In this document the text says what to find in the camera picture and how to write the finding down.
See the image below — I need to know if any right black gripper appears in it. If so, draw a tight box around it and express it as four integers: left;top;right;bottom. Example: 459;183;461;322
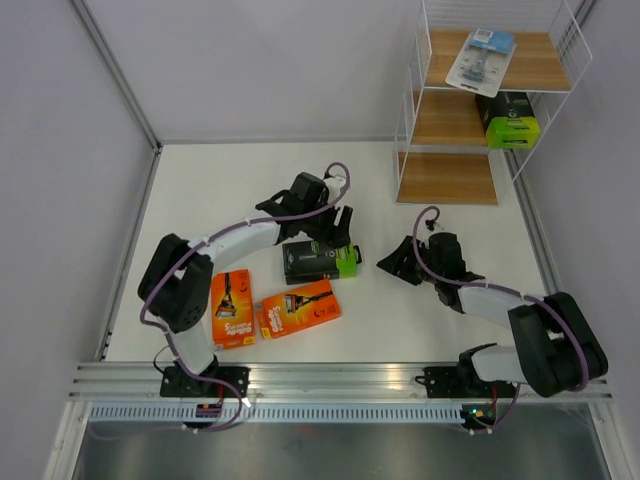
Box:
376;234;442;285

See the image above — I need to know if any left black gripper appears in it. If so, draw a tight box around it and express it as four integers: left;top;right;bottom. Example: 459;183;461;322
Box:
301;196;352;249

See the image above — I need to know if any green black razor box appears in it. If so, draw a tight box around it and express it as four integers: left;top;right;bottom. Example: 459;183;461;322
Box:
282;240;363;285
474;91;541;149

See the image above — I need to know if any orange razor box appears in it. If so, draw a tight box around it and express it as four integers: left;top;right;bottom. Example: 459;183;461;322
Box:
210;269;256;351
255;279;342;340

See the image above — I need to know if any blue clear razor blister pack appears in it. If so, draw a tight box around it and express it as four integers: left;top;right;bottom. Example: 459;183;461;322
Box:
445;28;517;98

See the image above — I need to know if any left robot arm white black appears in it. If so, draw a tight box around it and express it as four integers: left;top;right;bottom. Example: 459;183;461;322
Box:
137;165;353;396

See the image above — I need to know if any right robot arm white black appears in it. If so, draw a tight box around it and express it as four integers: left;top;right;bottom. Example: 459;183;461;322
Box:
377;232;609;398

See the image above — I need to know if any orange razor box front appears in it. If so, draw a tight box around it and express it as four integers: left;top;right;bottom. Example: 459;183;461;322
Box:
210;269;256;351

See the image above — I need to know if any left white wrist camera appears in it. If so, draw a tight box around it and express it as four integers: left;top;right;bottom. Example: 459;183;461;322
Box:
323;175;347;203

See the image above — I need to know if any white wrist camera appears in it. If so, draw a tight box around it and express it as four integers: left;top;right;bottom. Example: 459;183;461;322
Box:
425;220;445;236
323;175;347;203

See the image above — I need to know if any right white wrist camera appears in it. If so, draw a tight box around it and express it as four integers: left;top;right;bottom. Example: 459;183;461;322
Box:
425;220;445;236

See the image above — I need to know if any white wire wooden shelf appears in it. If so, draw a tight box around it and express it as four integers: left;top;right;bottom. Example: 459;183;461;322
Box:
393;1;592;205

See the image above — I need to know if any aluminium corner post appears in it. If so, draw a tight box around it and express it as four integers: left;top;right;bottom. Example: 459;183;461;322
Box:
67;0;162;153

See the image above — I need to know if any aluminium rail frame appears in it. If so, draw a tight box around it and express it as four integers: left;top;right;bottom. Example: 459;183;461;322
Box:
69;360;616;404

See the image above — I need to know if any white slotted cable duct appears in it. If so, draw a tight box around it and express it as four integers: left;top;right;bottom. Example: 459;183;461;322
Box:
89;402;464;424

